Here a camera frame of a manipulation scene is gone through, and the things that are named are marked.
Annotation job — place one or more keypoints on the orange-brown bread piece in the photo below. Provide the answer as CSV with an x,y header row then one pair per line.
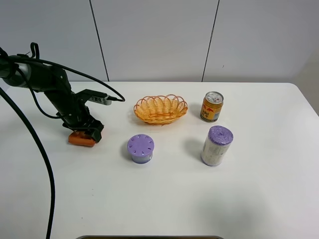
x,y
79,138

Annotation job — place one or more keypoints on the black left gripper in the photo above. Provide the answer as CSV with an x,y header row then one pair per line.
x,y
78,119

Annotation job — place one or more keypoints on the purple trash bag roll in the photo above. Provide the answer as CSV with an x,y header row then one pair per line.
x,y
216,145

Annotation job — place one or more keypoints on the gold energy drink can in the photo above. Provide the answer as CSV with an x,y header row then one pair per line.
x,y
211,106

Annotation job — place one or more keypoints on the orange woven basket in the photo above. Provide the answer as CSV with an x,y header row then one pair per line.
x,y
160,109

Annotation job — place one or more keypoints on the purple round air freshener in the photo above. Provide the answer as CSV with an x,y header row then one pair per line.
x,y
140,147

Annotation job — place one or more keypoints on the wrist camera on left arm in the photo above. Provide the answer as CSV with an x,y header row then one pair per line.
x,y
96,98

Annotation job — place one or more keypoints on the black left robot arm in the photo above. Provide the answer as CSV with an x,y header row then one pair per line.
x,y
53,82

